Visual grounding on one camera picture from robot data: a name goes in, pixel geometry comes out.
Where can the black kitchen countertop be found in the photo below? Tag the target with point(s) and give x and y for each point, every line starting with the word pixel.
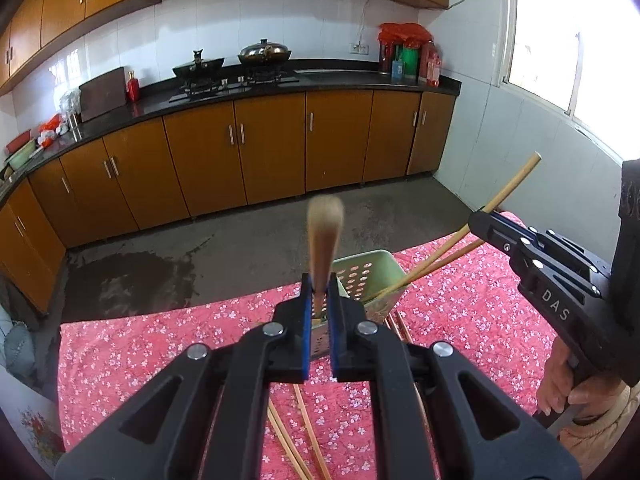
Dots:
pixel 345 79

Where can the long orange wall cabinets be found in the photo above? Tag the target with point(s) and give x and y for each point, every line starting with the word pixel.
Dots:
pixel 70 5

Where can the small red bottle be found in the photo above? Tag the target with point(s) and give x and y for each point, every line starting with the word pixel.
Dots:
pixel 133 89

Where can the gas stove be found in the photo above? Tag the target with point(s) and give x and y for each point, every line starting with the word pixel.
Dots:
pixel 235 87

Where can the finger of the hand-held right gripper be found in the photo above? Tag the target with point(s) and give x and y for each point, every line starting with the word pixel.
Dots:
pixel 550 270
pixel 500 232

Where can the white floral panel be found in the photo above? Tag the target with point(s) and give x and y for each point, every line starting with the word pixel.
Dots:
pixel 40 432

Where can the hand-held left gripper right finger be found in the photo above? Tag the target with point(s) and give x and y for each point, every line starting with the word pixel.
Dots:
pixel 336 330

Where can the red floral tablecloth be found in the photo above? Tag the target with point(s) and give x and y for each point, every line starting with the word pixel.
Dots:
pixel 150 350

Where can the dark cutting board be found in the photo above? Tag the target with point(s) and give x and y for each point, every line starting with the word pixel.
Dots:
pixel 102 94

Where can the wall outlet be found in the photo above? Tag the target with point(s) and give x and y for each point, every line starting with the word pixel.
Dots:
pixel 359 48

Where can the clear plastic bag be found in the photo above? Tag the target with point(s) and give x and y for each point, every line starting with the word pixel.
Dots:
pixel 70 105

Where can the dark bottle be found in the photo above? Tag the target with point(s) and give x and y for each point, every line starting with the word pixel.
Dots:
pixel 385 57

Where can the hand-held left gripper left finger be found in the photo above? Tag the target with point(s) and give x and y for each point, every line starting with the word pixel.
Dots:
pixel 307 330

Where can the person's right forearm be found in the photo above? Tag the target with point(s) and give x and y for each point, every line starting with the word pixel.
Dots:
pixel 610 425

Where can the black wok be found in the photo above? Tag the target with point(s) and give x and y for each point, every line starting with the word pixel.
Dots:
pixel 198 67

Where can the steel pot with lid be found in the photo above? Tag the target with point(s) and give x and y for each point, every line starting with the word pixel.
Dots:
pixel 264 52

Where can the wooden chopstick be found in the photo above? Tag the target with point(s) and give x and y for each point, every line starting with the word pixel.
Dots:
pixel 510 187
pixel 445 260
pixel 280 455
pixel 311 430
pixel 403 327
pixel 395 329
pixel 287 447

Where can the person's right hand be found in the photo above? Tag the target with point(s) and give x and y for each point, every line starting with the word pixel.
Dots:
pixel 555 390

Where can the window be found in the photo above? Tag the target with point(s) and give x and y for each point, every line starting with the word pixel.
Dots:
pixel 570 40

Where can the red and white bags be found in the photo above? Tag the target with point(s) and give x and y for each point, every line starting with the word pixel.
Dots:
pixel 50 130

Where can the green basin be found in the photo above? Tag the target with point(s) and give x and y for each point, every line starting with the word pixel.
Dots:
pixel 21 156

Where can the red oil bottle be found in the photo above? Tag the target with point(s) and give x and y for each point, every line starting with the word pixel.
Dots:
pixel 433 65

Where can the grey round fan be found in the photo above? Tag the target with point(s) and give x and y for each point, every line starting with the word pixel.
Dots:
pixel 17 350

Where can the red plastic bag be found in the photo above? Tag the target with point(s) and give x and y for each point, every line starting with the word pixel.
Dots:
pixel 404 33

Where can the green canister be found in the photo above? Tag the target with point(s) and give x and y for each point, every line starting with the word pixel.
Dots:
pixel 411 62

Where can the orange lower kitchen cabinets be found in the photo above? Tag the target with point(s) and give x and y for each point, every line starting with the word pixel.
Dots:
pixel 270 145

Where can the green perforated utensil basket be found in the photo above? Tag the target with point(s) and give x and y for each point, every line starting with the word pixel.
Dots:
pixel 367 272

